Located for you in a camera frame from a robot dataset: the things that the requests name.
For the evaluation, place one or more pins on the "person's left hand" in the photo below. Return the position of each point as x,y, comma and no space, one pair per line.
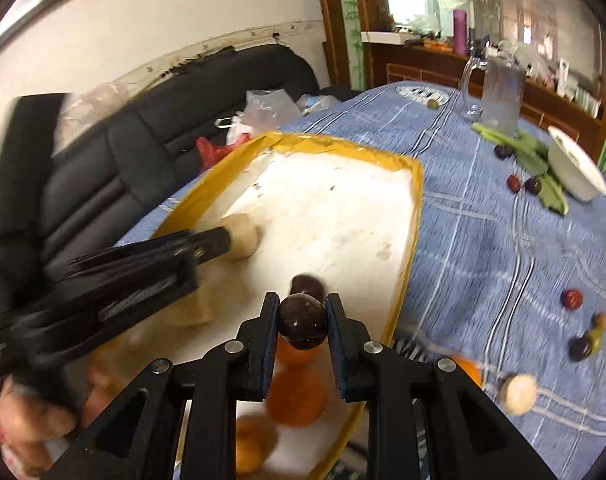
28,430

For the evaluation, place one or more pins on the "large green grape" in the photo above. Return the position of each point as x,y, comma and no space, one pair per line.
595,340

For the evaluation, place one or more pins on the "small red date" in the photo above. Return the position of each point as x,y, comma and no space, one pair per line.
514,183

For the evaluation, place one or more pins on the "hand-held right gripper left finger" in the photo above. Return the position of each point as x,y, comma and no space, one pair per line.
265,355

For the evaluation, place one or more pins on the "wooden cabinet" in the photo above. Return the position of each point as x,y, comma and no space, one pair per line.
433,65

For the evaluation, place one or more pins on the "clear plastic bag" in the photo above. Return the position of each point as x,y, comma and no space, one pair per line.
95,102

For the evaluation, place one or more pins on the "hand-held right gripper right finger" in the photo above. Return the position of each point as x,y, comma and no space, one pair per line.
335,355

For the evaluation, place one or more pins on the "brown longan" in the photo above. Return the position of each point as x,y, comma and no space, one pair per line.
602,320

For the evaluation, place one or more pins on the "white foam tray yellow tape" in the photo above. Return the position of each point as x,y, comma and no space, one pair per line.
333,220

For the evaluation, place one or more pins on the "purple thermos bottle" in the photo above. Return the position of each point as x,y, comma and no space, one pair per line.
460,32

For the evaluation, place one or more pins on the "clear glass mug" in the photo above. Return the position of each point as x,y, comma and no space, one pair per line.
500,95

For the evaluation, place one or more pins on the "white bowl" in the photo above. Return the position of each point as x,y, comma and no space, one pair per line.
573,170

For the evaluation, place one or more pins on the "green leafy vegetable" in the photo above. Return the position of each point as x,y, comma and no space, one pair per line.
533,160

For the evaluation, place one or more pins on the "red plastic bag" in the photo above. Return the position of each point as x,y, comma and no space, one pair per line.
215,152

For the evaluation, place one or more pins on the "large red date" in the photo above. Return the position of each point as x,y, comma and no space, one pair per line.
572,299

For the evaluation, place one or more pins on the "flat white box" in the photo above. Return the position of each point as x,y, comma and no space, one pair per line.
390,37

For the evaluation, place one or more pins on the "small orange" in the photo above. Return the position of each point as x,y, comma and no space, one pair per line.
255,445
295,397

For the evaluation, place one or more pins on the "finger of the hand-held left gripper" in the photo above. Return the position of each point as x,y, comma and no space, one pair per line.
183,246
148,295

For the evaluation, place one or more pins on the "pale peeled sugarcane chunk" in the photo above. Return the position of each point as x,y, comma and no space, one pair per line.
519,394
244,240

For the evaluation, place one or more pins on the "small dark grape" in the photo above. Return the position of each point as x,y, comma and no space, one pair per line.
503,151
533,186

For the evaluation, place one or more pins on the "large dark grape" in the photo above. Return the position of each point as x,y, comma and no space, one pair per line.
579,349
308,286
302,321

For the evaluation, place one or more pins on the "black sofa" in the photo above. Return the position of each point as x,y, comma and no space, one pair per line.
158,125

